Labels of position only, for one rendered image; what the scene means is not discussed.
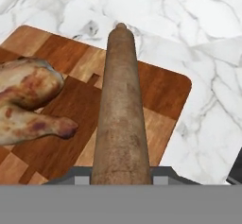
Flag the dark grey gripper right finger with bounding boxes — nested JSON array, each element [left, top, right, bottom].
[[149, 166, 201, 186]]

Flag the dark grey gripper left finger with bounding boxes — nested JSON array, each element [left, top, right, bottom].
[[43, 166, 93, 186]]

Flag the brown wooden rolling pin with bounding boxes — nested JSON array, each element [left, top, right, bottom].
[[90, 22, 153, 186]]

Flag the wooden patchwork cutting board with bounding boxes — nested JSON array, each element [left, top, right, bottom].
[[0, 25, 193, 186]]

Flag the raw meat piece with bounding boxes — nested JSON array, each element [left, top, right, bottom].
[[0, 57, 79, 146]]

